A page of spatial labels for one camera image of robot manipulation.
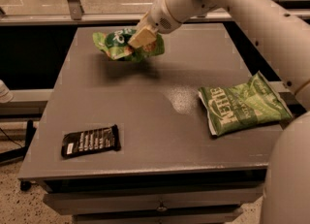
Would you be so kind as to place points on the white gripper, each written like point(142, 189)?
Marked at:
point(162, 16)

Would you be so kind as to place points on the green rice chip bag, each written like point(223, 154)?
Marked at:
point(115, 46)

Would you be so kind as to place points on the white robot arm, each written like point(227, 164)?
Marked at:
point(284, 41)

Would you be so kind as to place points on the green kettle chips bag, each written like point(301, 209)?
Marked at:
point(243, 106)

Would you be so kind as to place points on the black rxbar chocolate bar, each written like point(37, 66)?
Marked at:
point(90, 142)

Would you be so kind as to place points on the grey drawer cabinet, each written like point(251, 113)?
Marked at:
point(170, 169)

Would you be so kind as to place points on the metal railing frame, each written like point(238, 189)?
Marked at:
point(80, 8)

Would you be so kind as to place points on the black stand with cable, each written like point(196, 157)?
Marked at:
point(21, 151)

